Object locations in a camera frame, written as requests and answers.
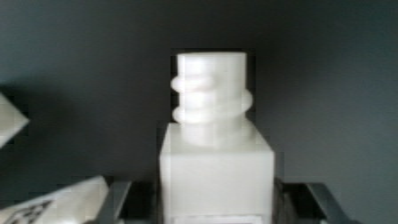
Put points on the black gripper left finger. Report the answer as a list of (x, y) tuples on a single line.
[(126, 207)]

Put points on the white table leg left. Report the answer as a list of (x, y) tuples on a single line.
[(12, 120)]

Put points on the white table leg front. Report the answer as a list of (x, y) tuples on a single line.
[(65, 207)]

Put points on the white table leg tag 12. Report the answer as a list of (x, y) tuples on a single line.
[(215, 157)]

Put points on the white table leg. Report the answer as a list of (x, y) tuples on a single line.
[(12, 120), (65, 207)]

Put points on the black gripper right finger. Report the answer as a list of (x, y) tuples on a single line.
[(305, 205)]

